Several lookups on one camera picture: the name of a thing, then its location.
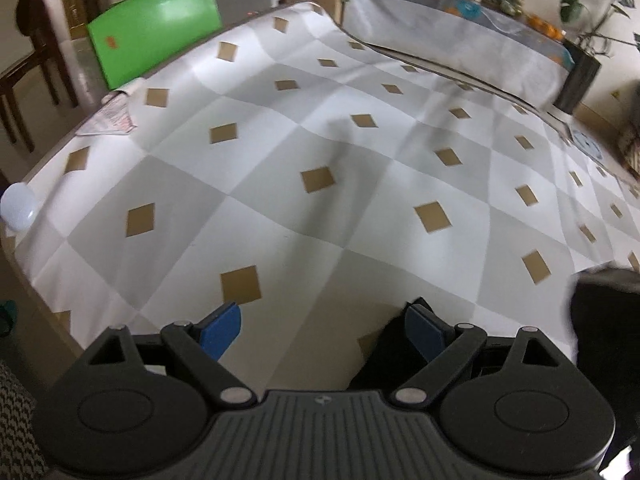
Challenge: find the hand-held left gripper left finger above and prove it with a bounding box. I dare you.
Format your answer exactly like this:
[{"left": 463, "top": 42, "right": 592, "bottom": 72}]
[{"left": 87, "top": 302, "right": 258, "bottom": 407}]

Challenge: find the printed paper leaflet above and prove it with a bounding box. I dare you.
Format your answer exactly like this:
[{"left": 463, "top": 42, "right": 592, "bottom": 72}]
[{"left": 76, "top": 91, "right": 140, "bottom": 137}]

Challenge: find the large-leaf green plant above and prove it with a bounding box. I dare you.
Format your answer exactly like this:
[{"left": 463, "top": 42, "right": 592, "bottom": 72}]
[{"left": 557, "top": 0, "right": 640, "bottom": 61}]

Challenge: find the black t-shirt with red print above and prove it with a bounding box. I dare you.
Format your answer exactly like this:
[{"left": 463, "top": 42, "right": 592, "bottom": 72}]
[{"left": 347, "top": 267, "right": 640, "bottom": 461}]

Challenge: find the green chair back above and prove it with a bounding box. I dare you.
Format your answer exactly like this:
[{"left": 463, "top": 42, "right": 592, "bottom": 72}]
[{"left": 86, "top": 0, "right": 223, "bottom": 92}]

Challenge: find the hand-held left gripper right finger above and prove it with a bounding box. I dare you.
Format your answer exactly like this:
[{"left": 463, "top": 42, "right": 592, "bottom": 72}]
[{"left": 391, "top": 302, "right": 576, "bottom": 407}]

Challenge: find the round white blue disc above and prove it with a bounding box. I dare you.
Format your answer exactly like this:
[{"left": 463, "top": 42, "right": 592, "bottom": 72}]
[{"left": 570, "top": 129, "right": 603, "bottom": 161}]

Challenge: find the patterned storage basket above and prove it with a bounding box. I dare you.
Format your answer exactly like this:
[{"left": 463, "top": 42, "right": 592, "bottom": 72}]
[{"left": 617, "top": 125, "right": 640, "bottom": 176}]

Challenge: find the dark wooden chair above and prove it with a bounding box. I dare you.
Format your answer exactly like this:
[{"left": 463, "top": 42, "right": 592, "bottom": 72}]
[{"left": 0, "top": 0, "right": 81, "bottom": 153}]

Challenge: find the black white woven fabric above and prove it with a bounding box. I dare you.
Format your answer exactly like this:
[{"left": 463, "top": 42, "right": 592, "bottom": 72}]
[{"left": 0, "top": 360, "right": 48, "bottom": 480}]

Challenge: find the white round ball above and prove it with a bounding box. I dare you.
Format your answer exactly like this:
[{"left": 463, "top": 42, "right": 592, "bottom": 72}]
[{"left": 0, "top": 182, "right": 41, "bottom": 233}]

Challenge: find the side table with grey cloth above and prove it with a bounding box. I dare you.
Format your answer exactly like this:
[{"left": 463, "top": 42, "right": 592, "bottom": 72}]
[{"left": 342, "top": 0, "right": 576, "bottom": 111}]

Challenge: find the pile of oranges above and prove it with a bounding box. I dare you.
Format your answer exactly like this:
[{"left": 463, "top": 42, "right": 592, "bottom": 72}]
[{"left": 527, "top": 12, "right": 566, "bottom": 41}]

